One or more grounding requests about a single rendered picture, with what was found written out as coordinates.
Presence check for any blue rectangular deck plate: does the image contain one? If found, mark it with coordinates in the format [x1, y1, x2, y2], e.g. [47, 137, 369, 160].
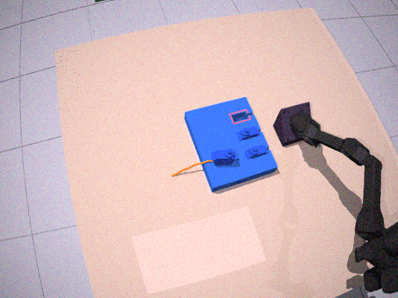
[184, 97, 278, 192]

